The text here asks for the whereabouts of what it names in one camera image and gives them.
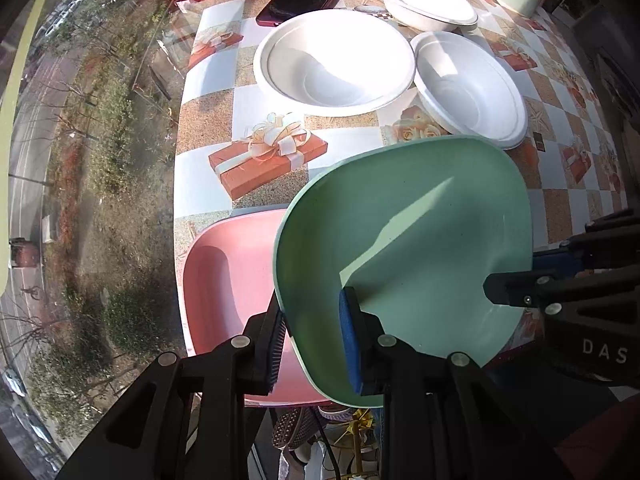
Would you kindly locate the large white bowl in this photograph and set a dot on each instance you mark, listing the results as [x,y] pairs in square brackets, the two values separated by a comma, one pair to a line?
[335,60]

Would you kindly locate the patterned slipper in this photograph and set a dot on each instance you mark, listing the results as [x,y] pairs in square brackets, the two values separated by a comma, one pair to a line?
[292,430]

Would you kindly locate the pink square plate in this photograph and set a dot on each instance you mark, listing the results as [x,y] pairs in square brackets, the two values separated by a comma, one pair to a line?
[225,300]

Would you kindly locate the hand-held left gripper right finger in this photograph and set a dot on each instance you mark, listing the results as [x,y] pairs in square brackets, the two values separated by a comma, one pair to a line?
[350,345]

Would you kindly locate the medium white bowl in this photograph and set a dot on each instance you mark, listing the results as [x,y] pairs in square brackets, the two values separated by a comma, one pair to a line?
[470,90]

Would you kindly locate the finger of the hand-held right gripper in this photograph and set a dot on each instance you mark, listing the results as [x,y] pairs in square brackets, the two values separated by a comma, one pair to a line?
[555,262]
[520,290]

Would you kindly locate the yellow stand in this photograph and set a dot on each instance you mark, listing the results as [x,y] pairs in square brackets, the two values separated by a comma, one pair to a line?
[356,435]

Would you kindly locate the printed checkered tablecloth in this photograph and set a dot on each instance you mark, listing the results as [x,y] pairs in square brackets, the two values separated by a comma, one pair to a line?
[210,110]

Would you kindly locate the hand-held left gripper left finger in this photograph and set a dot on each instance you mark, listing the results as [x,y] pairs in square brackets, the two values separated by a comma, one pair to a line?
[276,355]

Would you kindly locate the green square plate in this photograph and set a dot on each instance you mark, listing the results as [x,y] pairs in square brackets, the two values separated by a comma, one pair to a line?
[425,230]

